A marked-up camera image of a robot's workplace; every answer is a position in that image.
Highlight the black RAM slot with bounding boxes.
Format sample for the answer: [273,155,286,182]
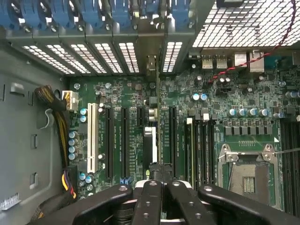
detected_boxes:
[294,120,300,218]
[194,119,201,186]
[201,113,209,186]
[279,120,288,211]
[287,120,295,215]
[208,114,215,186]

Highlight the CPU socket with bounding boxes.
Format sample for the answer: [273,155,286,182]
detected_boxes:
[217,144,277,207]

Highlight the white expansion slot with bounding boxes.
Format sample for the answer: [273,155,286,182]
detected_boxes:
[87,102,99,174]

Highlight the green motherboard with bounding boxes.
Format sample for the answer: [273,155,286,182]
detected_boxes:
[67,53,300,211]

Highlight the thin metal locking lever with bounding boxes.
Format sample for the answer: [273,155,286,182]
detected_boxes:
[275,149,300,156]

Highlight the black open PC case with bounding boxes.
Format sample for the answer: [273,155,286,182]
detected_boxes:
[0,0,300,225]

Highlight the multicolour power wire bundle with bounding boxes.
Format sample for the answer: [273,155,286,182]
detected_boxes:
[30,165,78,221]

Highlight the yellow black sleeved wire bundle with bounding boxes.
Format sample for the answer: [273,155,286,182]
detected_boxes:
[34,85,79,169]

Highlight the red black twisted wire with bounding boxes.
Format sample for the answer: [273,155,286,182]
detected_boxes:
[207,0,297,84]

